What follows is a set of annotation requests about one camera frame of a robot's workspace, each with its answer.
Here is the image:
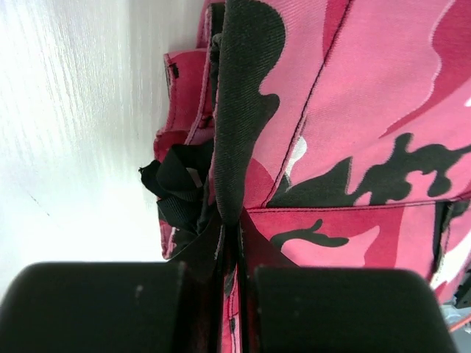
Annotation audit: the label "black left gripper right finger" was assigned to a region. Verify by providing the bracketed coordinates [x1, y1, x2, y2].
[237, 213, 456, 352]

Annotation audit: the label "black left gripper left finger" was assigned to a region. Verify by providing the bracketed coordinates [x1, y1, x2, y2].
[1, 215, 224, 352]

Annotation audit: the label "pink camouflage trousers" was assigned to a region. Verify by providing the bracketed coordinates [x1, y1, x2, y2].
[140, 1, 470, 352]

